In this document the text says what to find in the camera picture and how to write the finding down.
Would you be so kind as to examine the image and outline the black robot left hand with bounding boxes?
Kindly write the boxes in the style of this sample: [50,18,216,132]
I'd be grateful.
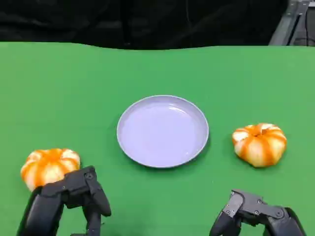
[16,166,112,236]

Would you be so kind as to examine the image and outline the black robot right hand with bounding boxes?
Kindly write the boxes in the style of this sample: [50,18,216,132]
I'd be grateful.
[209,188,307,236]

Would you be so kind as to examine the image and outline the orange and white bread roll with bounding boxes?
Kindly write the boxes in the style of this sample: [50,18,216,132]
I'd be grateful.
[232,122,287,168]
[20,148,81,192]

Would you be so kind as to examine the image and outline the green table cloth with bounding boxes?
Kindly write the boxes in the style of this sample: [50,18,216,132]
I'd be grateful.
[0,41,315,236]

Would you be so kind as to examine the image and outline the lilac plate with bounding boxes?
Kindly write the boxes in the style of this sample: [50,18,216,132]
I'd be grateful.
[116,94,210,169]

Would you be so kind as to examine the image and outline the black backdrop curtain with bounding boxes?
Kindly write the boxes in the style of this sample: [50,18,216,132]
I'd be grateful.
[0,0,289,51]

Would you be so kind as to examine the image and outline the black cable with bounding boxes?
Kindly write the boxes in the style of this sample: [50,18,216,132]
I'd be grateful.
[294,9,315,46]

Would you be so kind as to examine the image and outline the grey metal frame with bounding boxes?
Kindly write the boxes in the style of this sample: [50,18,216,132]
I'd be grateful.
[268,0,315,46]

